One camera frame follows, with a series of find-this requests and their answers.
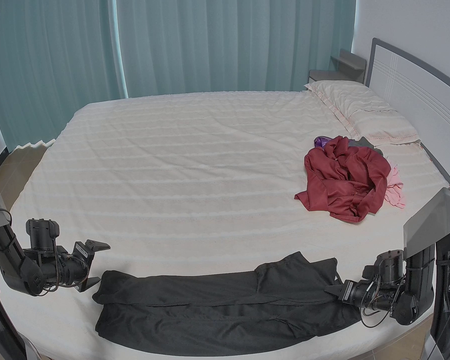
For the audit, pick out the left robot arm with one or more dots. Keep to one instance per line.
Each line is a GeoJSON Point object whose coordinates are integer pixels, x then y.
{"type": "Point", "coordinates": [22, 272]}

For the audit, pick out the pink garment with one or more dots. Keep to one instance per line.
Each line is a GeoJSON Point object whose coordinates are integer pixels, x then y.
{"type": "Point", "coordinates": [395, 189]}

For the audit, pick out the black polo shirt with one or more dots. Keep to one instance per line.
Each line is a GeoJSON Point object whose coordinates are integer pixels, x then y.
{"type": "Point", "coordinates": [210, 302]}

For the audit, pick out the purple garment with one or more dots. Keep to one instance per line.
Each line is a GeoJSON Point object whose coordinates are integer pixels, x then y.
{"type": "Point", "coordinates": [321, 142]}

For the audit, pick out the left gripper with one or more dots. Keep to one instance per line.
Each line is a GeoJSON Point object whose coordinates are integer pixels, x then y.
{"type": "Point", "coordinates": [77, 264]}

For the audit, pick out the dark red garment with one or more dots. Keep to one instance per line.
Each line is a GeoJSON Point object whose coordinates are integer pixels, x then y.
{"type": "Point", "coordinates": [341, 186]}

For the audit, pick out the grey garment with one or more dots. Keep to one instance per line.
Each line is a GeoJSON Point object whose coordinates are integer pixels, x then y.
{"type": "Point", "coordinates": [365, 144]}

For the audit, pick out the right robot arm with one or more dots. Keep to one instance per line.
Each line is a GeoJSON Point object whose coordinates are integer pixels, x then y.
{"type": "Point", "coordinates": [423, 238]}

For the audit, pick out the bed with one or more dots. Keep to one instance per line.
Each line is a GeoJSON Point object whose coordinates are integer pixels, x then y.
{"type": "Point", "coordinates": [191, 163]}

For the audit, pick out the cream pillow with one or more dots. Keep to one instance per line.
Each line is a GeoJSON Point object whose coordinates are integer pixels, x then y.
{"type": "Point", "coordinates": [363, 111]}

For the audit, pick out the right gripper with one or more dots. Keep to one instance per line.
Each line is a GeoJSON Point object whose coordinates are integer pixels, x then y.
{"type": "Point", "coordinates": [356, 294]}

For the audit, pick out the blue-green curtain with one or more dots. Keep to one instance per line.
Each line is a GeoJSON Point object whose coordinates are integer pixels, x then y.
{"type": "Point", "coordinates": [228, 32]}
{"type": "Point", "coordinates": [48, 51]}

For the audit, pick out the grey bedside table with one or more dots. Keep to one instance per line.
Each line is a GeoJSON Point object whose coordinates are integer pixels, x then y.
{"type": "Point", "coordinates": [348, 64]}

